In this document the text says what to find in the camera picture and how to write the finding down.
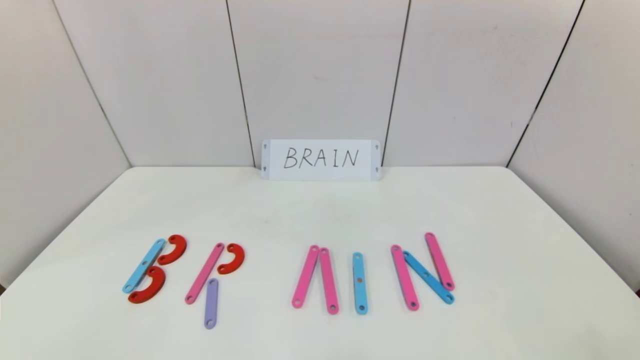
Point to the small red arc piece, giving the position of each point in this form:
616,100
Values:
238,257

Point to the long pink bar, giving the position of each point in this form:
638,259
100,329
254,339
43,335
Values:
328,280
404,277
305,276
205,273

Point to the short pink bar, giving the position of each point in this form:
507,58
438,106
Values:
439,261

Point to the short blue bar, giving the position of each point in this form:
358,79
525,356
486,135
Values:
428,276

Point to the short purple bar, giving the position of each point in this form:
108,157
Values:
211,304

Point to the white sign card reading BRAIN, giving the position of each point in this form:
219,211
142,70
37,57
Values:
300,172

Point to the long blue bar orange dot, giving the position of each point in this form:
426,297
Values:
360,295

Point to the medium red arc piece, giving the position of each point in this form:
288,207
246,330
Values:
180,248

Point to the long plain blue bar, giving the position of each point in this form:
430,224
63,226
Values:
145,264

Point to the large red arc piece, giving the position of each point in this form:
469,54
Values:
158,288

